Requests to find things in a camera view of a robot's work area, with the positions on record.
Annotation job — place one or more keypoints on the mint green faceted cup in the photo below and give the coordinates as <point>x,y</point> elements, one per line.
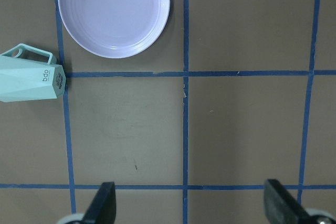
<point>29,73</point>

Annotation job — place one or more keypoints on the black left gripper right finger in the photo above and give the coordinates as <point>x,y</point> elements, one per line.
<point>280,207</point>

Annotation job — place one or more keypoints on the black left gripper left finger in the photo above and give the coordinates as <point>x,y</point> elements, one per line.
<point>103,206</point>

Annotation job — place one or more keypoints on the lavender plate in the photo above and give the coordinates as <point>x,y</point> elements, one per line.
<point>114,28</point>

